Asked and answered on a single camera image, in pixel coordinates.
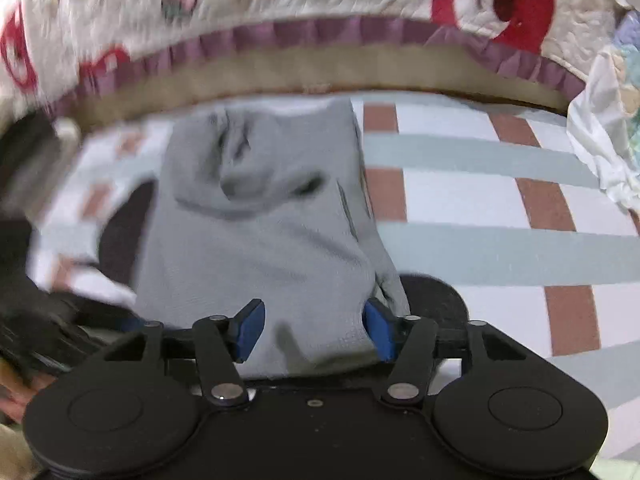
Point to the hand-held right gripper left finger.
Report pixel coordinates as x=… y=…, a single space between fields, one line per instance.
x=251 y=332

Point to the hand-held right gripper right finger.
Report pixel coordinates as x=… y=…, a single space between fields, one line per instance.
x=380 y=334

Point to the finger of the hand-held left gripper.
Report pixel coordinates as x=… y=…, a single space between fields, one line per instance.
x=127 y=324

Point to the light grey garment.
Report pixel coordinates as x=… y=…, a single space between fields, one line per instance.
x=270 y=220

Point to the person's left hand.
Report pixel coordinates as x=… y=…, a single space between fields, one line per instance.
x=17 y=392

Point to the checked printed rug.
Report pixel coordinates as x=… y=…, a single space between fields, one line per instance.
x=500 y=235

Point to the dark grey folded garment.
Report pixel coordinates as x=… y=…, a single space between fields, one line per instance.
x=30 y=170

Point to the white crumpled plastic bag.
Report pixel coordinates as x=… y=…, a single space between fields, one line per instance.
x=610 y=125

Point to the white quilted bear bedspread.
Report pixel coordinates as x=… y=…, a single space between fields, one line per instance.
x=300 y=5

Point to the beige bed frame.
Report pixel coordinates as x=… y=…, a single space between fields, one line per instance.
x=325 y=70

